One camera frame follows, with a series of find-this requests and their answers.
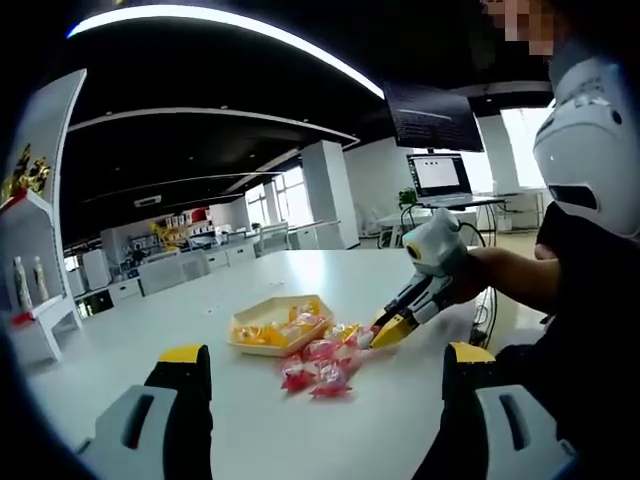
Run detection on white display shelf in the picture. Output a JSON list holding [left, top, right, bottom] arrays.
[[0, 68, 89, 369]]

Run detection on black yellow snack bag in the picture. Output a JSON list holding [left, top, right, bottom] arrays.
[[30, 155, 54, 194], [12, 144, 34, 194]]

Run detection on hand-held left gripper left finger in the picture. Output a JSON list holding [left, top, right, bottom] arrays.
[[74, 343, 215, 480]]

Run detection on black cable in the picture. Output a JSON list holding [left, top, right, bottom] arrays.
[[459, 221, 501, 351]]

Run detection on laptop on stand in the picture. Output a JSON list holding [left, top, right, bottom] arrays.
[[405, 152, 474, 201]]

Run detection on white drawer cabinets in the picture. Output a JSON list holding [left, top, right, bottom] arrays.
[[204, 242, 259, 271]]

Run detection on person in black shirt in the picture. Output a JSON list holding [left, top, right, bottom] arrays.
[[492, 199, 640, 451]]

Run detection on large dark hanging screen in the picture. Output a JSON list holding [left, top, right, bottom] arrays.
[[383, 82, 486, 154]]

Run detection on white mini fridge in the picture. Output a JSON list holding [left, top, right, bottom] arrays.
[[82, 248, 112, 291]]

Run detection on yellow marshmallow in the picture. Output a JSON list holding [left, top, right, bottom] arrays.
[[230, 324, 264, 346], [260, 322, 291, 349], [289, 295, 326, 316]]

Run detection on row of white red boxes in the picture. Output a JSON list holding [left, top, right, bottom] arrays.
[[162, 207, 216, 236]]

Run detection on yellow frame structure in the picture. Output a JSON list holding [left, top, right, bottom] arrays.
[[149, 222, 181, 251]]

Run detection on white green drink bottle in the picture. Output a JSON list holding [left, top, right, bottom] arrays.
[[13, 255, 32, 311], [32, 255, 50, 302]]

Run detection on row of white desks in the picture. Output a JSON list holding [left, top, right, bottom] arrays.
[[257, 219, 344, 254]]

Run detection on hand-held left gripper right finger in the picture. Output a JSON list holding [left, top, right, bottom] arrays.
[[439, 342, 579, 480]]

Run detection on white office table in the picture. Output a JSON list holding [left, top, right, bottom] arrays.
[[374, 209, 436, 249]]

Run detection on black frame standing desk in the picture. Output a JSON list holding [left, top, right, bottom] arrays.
[[417, 195, 506, 246]]

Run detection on pile of marshmallows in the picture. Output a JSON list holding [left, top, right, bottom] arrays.
[[278, 322, 365, 400]]

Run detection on cream hexagonal bowl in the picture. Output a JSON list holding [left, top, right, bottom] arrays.
[[226, 293, 335, 357]]

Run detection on curved ceiling light strip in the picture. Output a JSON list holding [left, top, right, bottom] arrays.
[[67, 4, 386, 99]]

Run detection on white worn device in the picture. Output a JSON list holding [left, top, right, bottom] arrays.
[[532, 54, 640, 241]]

